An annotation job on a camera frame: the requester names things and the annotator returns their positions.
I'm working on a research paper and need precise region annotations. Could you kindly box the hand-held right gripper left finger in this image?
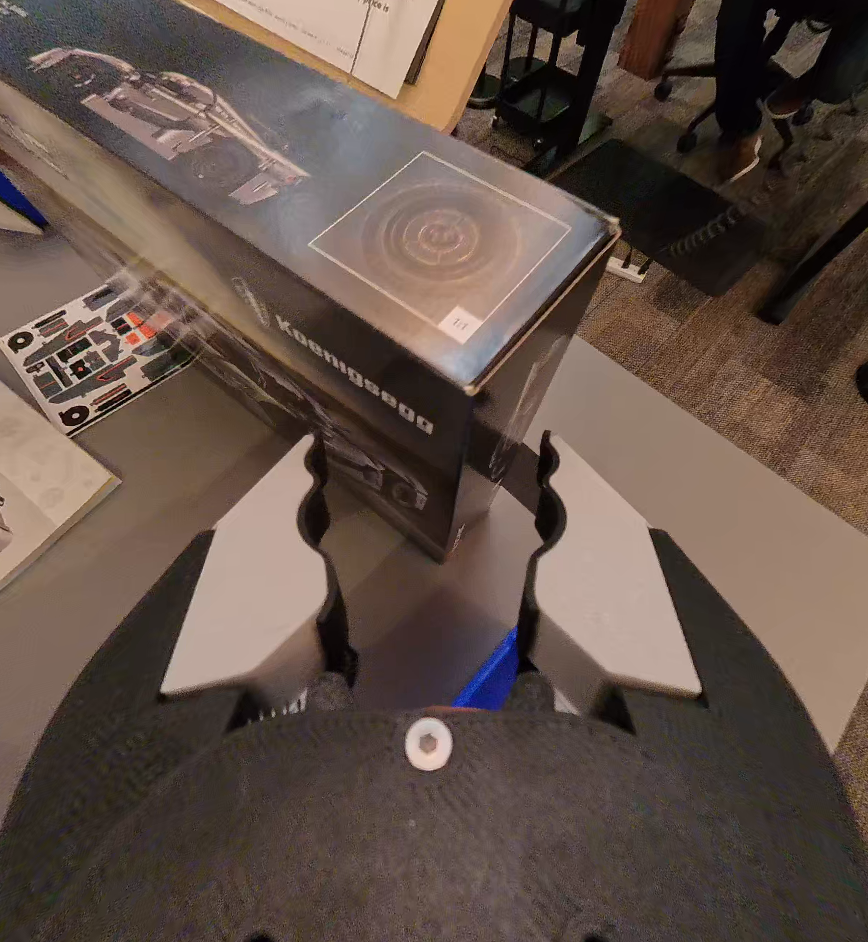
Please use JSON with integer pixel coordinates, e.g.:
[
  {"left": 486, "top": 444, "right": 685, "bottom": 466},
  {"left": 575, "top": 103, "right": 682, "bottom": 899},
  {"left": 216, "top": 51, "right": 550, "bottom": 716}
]
[{"left": 158, "top": 433, "right": 357, "bottom": 718}]

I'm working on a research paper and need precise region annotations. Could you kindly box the light wooden table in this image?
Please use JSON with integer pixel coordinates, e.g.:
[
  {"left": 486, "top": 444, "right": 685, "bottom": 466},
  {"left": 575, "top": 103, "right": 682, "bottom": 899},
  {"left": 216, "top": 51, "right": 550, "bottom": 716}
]
[{"left": 184, "top": 0, "right": 514, "bottom": 135}]

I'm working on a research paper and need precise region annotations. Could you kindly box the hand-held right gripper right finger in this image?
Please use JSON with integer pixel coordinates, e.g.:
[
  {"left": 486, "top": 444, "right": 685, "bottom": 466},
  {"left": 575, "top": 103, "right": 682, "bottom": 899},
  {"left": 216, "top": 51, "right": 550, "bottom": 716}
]
[{"left": 515, "top": 431, "right": 703, "bottom": 716}]

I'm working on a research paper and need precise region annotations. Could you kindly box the black floor mat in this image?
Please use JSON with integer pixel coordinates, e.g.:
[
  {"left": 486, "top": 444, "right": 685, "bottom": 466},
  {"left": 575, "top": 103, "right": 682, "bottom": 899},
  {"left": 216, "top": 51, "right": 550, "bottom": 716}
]
[{"left": 550, "top": 138, "right": 767, "bottom": 297}]

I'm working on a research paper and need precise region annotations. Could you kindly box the lego sticker sheet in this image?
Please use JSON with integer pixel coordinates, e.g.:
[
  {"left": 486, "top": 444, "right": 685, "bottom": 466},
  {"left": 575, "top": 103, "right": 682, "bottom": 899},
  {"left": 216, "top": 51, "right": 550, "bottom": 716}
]
[{"left": 0, "top": 283, "right": 201, "bottom": 437}]

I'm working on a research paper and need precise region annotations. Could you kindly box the white power strip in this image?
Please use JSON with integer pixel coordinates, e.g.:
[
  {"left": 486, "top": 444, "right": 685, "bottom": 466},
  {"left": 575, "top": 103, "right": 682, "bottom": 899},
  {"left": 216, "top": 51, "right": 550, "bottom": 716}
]
[{"left": 605, "top": 246, "right": 650, "bottom": 285}]

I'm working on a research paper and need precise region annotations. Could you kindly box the white lego instruction booklet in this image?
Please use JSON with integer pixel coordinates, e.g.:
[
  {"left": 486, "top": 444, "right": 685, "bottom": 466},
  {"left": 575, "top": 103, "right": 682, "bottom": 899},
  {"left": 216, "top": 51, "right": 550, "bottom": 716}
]
[{"left": 0, "top": 349, "right": 122, "bottom": 625}]

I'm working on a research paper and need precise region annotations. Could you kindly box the white paper sheet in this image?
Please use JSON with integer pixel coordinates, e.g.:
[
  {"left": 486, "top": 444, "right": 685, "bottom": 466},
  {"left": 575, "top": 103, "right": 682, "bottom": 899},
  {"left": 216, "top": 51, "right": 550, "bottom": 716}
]
[{"left": 216, "top": 0, "right": 447, "bottom": 101}]

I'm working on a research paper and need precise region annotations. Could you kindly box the black lego set box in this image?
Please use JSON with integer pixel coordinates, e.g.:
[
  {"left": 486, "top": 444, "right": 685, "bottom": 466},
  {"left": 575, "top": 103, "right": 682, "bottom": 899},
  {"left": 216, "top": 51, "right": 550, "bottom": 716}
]
[{"left": 0, "top": 0, "right": 622, "bottom": 565}]

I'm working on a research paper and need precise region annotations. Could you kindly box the black desk leg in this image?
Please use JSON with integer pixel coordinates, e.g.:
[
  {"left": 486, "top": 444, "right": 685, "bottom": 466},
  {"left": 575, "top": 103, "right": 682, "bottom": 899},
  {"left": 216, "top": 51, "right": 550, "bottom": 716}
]
[{"left": 756, "top": 165, "right": 868, "bottom": 326}]

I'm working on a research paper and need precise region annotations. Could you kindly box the black rolling cart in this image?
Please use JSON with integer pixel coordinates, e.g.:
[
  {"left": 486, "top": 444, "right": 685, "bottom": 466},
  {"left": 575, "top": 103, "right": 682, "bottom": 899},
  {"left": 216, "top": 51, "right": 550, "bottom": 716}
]
[{"left": 471, "top": 0, "right": 626, "bottom": 159}]

